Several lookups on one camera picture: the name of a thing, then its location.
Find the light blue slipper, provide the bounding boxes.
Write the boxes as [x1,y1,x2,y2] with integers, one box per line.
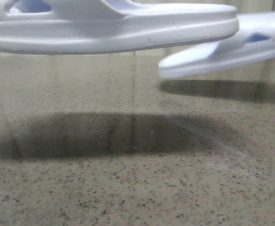
[158,11,275,79]
[0,0,240,55]

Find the pale grey curtain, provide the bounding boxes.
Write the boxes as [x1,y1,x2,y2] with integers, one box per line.
[0,0,275,57]

